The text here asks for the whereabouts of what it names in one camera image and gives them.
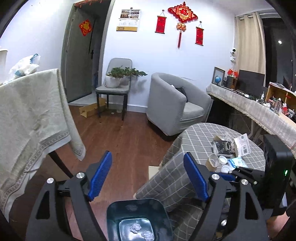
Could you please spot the grey armchair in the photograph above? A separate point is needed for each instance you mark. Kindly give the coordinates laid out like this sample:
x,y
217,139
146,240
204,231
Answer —
x,y
174,103

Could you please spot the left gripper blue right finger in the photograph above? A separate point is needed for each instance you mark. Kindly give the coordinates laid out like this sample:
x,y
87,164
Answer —
x,y
198,175

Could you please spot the framed picture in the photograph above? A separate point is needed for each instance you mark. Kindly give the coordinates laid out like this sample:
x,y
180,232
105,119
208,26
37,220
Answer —
x,y
220,72

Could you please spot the flat cardboard box on floor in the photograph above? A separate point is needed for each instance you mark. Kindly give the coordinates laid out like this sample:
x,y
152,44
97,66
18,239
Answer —
x,y
92,109

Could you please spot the red diamond fu sticker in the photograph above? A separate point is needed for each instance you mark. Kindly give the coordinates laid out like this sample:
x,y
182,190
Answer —
x,y
85,27

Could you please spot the beige patterned tablecloth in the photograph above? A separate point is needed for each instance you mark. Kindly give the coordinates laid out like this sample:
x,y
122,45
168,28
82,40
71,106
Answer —
x,y
35,121

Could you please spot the blue white tissue pack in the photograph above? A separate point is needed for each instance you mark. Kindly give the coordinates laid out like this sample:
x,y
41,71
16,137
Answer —
x,y
236,162

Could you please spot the beige fringed desk cloth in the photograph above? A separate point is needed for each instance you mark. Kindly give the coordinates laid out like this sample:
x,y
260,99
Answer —
x,y
272,123

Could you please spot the right red couplet scroll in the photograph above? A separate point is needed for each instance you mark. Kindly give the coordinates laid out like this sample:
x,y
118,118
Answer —
x,y
199,34

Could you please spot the grey dining chair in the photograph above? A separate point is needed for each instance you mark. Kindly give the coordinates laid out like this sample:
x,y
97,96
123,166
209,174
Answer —
x,y
122,90

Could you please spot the white security camera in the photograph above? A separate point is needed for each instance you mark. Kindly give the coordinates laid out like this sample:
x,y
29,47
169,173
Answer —
x,y
233,55

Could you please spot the red chinese knot ornament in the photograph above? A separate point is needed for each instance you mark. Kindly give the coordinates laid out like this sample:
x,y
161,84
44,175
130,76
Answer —
x,y
184,15

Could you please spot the wall calendar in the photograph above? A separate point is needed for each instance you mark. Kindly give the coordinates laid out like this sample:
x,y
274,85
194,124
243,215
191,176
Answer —
x,y
128,20

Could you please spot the black computer monitor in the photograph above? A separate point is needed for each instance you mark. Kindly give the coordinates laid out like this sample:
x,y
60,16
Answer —
x,y
250,82

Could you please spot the grey green door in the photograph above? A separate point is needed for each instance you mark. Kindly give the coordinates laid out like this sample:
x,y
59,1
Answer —
x,y
81,55

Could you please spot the potted green plant white pot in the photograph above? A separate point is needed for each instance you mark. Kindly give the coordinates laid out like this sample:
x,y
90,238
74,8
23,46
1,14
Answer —
x,y
115,75

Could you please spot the grey checked round tablecloth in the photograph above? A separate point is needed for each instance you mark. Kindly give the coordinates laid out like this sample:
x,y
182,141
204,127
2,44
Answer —
x,y
198,199

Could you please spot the white torn phone box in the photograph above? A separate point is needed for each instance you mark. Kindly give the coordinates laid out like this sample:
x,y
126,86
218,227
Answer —
x,y
240,146

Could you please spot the left red couplet scroll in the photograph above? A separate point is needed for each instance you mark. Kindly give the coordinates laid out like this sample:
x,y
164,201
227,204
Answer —
x,y
161,22

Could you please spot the red couplet scroll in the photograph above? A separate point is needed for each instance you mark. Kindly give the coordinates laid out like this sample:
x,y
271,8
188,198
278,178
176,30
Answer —
x,y
161,22
199,34

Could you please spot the dark teal trash bin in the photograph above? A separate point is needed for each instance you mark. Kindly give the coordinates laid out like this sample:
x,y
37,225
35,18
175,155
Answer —
x,y
138,219

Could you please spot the white plastic bag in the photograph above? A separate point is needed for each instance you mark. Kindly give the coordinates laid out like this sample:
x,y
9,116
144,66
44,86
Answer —
x,y
25,66

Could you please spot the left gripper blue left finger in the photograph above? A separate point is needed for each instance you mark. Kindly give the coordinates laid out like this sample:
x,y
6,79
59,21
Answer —
x,y
97,174

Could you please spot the white plastic lid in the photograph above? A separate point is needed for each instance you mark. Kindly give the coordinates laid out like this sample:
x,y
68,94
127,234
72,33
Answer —
x,y
223,160

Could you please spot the small blue globe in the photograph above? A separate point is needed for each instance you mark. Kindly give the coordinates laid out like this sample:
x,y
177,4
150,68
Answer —
x,y
217,80

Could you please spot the dark wooden table leg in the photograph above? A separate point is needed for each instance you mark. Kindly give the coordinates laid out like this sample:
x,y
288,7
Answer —
x,y
55,157

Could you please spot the beige curtain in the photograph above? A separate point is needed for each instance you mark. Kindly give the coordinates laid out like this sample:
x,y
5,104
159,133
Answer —
x,y
249,42

